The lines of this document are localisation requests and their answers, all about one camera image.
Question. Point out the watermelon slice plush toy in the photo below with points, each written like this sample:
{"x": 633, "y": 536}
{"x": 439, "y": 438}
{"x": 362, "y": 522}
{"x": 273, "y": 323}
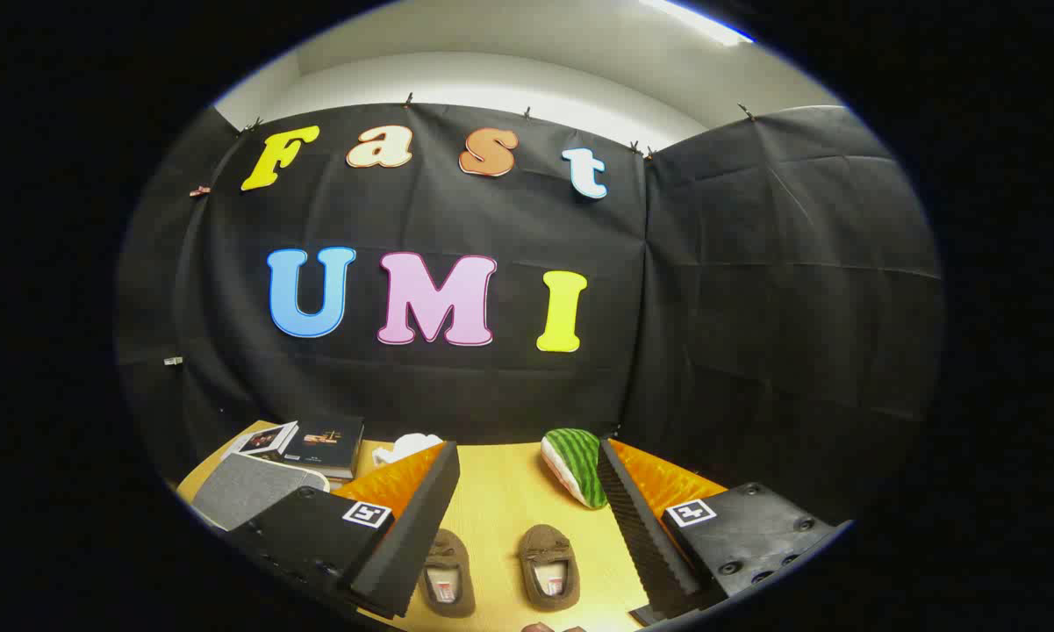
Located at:
{"x": 579, "y": 461}

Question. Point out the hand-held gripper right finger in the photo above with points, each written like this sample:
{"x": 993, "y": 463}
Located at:
{"x": 645, "y": 535}

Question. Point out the brown fuzzy moccasin shoe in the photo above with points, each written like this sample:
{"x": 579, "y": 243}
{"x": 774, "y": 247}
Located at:
{"x": 544, "y": 540}
{"x": 446, "y": 551}

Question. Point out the grey fabric storage box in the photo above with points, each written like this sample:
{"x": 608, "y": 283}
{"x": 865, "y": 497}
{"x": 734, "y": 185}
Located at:
{"x": 246, "y": 491}

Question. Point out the white photo cover book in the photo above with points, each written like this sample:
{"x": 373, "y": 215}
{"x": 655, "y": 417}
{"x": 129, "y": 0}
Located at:
{"x": 263, "y": 439}

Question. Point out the dark blue hardcover book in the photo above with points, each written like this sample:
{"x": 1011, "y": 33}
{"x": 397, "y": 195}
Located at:
{"x": 329, "y": 439}

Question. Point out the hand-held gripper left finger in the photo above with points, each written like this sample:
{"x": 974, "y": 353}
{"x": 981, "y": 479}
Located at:
{"x": 412, "y": 535}

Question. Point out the white plush toy with eyes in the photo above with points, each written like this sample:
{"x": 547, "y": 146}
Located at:
{"x": 408, "y": 445}

